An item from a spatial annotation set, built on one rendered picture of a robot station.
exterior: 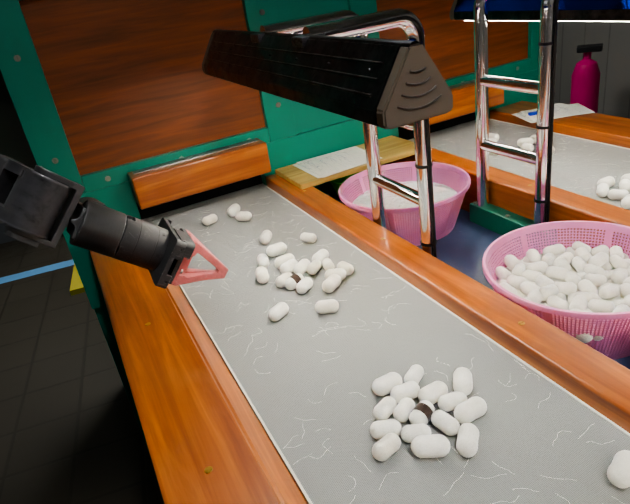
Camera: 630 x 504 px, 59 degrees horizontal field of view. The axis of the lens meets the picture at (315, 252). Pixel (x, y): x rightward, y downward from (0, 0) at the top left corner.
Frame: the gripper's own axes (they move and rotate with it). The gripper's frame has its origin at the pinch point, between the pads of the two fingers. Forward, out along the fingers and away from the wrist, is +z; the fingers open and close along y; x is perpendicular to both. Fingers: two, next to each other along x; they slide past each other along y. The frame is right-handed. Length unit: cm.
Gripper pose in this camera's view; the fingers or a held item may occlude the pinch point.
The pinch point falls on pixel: (220, 271)
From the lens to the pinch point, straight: 78.8
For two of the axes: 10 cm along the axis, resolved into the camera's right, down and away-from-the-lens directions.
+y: -4.1, -3.4, 8.4
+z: 7.9, 3.3, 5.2
